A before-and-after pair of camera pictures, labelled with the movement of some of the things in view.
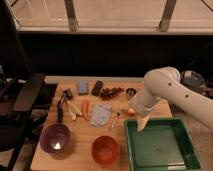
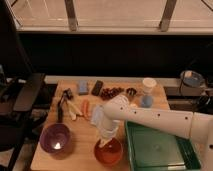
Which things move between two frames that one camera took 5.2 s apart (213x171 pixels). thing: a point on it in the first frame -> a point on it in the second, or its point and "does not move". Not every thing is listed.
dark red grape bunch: x=110 y=93 does not move
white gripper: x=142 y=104 -> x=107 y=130
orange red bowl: x=105 y=149 does not move
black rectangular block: x=97 y=88 does not move
